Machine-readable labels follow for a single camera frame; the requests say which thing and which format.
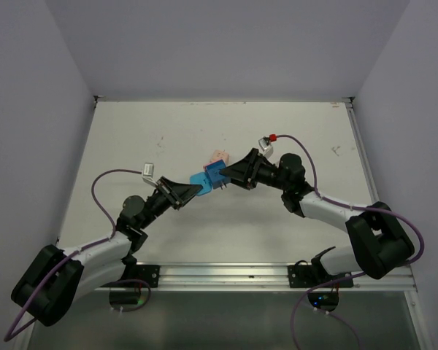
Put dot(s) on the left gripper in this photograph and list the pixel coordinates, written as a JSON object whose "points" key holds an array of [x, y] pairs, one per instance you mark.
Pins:
{"points": [[177, 194]]}

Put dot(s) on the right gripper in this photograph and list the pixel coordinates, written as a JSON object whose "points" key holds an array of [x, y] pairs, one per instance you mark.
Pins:
{"points": [[245, 171]]}

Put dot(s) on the light blue adapter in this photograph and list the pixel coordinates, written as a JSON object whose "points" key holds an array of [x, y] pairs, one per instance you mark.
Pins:
{"points": [[201, 179]]}

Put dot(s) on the blue pink cube socket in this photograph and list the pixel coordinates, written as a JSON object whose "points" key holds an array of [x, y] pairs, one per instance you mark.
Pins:
{"points": [[216, 178]]}

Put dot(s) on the beige cube socket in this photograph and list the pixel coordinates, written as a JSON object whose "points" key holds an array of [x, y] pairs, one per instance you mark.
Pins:
{"points": [[220, 155]]}

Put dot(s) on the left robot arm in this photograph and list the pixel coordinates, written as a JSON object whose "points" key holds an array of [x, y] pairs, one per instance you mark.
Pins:
{"points": [[56, 277]]}

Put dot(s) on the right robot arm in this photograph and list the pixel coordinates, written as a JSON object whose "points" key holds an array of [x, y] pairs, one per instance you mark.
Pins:
{"points": [[378, 242]]}

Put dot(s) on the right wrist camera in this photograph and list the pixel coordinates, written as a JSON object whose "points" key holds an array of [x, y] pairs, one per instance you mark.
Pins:
{"points": [[266, 145]]}

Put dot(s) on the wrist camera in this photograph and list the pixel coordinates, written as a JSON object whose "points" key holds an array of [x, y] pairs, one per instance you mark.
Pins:
{"points": [[266, 145], [148, 172]]}

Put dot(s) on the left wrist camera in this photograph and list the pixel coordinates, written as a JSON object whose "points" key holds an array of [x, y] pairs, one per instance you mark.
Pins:
{"points": [[148, 172]]}

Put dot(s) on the aluminium mounting rail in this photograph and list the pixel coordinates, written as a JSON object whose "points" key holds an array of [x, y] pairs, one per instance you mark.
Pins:
{"points": [[264, 277]]}

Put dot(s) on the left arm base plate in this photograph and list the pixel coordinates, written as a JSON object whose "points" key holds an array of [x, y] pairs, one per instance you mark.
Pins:
{"points": [[147, 273]]}

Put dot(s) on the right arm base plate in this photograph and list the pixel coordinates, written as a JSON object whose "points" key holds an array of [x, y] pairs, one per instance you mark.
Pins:
{"points": [[303, 274]]}

